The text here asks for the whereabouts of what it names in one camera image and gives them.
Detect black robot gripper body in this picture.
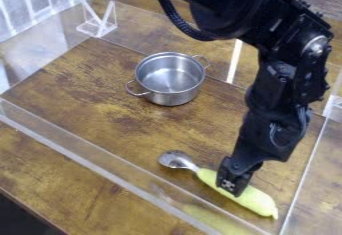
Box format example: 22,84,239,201
219,105,312,180

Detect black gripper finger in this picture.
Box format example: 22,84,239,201
216,166,251,197

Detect green handled metal spoon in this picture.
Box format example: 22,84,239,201
157,150,279,219

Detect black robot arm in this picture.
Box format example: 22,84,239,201
157,0,334,196

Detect small steel pot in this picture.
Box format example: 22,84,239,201
125,52,211,106

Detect clear acrylic enclosure panel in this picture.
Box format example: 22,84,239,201
0,98,271,235

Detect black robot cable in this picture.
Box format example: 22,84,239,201
148,0,224,43

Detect clear acrylic bracket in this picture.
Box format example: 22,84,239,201
76,0,117,38

